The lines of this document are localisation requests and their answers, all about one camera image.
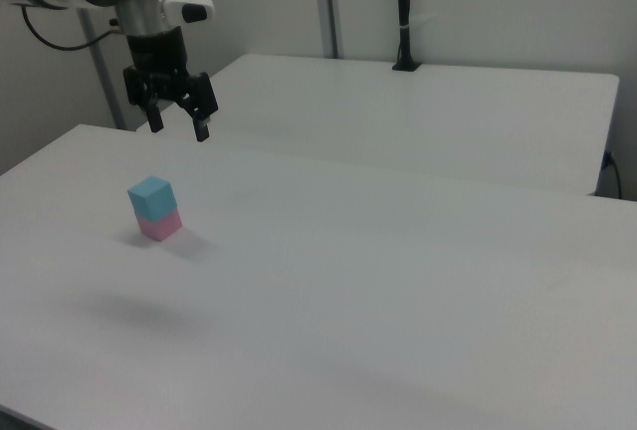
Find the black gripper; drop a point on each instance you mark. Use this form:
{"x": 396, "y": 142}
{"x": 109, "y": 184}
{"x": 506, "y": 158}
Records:
{"x": 157, "y": 59}

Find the blue cube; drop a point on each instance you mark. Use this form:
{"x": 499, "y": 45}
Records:
{"x": 151, "y": 197}

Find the black camera stand pole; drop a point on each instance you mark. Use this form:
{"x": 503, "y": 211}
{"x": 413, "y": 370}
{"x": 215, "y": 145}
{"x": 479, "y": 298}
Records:
{"x": 405, "y": 12}

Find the grey wall profile post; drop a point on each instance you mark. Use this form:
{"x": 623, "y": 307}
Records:
{"x": 329, "y": 4}
{"x": 102, "y": 71}

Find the white table with grey side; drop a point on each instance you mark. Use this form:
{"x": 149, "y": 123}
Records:
{"x": 408, "y": 116}

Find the pink cube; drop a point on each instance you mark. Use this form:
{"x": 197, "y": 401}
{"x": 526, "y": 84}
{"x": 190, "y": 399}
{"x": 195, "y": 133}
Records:
{"x": 158, "y": 227}

